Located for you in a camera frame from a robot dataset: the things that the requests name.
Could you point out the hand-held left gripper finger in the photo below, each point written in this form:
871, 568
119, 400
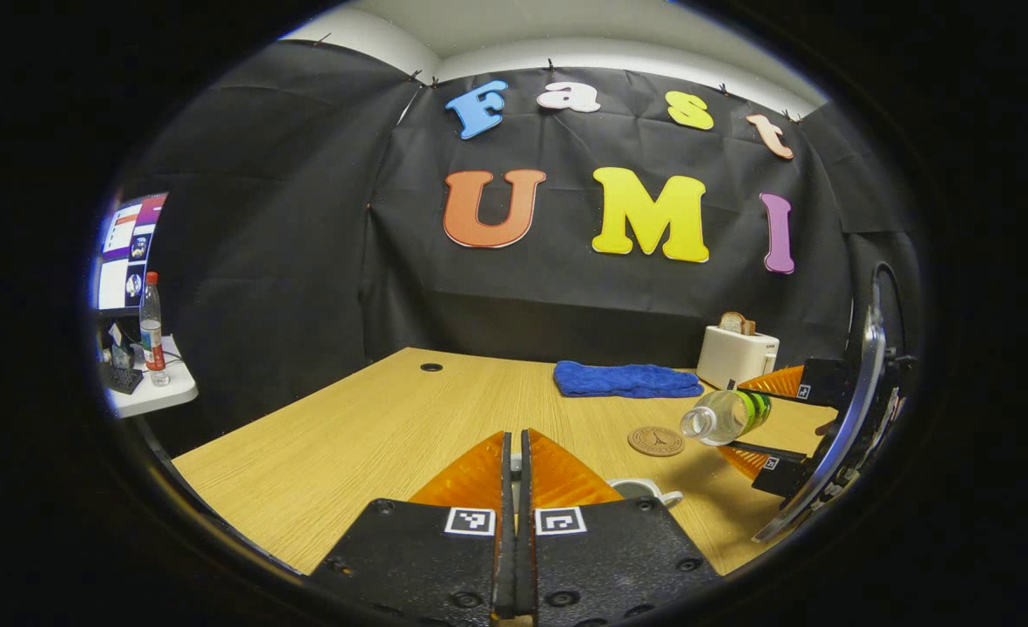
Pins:
505, 566
525, 566

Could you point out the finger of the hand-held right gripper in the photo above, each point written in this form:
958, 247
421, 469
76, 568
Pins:
784, 475
819, 383

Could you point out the clear green-label water bottle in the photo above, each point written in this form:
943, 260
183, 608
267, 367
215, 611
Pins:
727, 415

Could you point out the round brown coaster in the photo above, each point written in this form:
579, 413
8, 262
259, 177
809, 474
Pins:
656, 441

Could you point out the white teacup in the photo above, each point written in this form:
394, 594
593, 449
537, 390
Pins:
645, 488

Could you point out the red-capped plastic bottle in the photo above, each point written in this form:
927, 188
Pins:
152, 335

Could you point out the white toaster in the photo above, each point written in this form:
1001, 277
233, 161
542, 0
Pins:
732, 357

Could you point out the toast slice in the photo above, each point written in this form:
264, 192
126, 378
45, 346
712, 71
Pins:
736, 324

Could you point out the blue towel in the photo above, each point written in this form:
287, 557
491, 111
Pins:
623, 380

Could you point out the black backdrop cloth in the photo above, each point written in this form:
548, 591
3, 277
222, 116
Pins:
305, 261

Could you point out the white side table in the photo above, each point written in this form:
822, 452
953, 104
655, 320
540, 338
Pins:
161, 396

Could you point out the black desk items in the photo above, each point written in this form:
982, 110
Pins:
122, 374

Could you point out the computer monitor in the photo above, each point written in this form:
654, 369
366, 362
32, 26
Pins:
131, 252

